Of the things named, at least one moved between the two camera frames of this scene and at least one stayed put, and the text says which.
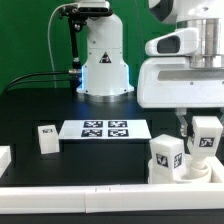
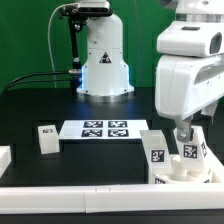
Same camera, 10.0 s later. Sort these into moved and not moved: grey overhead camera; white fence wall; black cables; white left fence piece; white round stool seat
Moved: white round stool seat
Not moved: white fence wall; black cables; grey overhead camera; white left fence piece
